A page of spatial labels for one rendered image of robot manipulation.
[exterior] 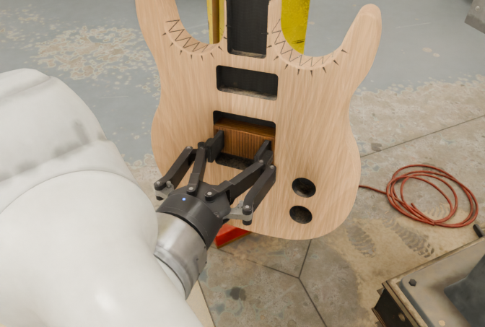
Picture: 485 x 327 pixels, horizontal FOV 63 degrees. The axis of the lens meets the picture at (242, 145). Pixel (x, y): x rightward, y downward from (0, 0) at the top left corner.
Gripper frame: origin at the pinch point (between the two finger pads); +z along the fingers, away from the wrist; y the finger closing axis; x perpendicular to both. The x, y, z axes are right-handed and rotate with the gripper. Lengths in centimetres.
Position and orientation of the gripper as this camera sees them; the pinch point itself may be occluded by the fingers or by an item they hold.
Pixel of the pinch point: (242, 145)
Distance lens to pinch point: 60.1
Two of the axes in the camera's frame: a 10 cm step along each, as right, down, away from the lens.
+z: 3.7, -5.2, 7.7
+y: 9.3, 2.1, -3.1
